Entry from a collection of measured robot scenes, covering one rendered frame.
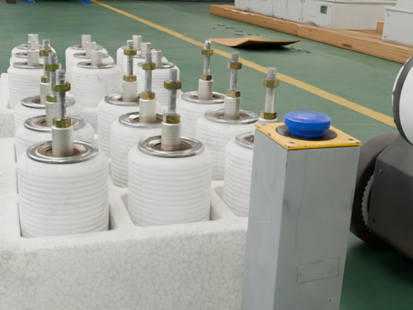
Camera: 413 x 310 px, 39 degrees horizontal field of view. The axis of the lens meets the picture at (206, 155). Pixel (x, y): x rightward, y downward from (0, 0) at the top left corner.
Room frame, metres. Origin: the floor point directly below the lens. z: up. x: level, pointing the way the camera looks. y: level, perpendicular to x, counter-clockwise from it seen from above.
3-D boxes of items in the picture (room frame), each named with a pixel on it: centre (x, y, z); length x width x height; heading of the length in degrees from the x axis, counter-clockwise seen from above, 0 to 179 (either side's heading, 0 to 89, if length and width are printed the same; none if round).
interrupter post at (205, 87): (0.90, 0.01, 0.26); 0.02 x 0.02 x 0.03
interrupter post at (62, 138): (0.60, 0.15, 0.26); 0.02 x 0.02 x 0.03
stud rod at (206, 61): (0.90, 0.01, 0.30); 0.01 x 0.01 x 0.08
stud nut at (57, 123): (0.60, 0.15, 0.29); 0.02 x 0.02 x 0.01; 7
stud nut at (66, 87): (0.60, 0.15, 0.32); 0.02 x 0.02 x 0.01; 7
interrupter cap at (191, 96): (0.90, 0.01, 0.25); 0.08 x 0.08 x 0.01
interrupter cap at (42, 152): (0.60, 0.15, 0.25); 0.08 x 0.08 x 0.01
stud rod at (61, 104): (0.60, 0.15, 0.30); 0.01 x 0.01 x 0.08
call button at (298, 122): (0.50, -0.09, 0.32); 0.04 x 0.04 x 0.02
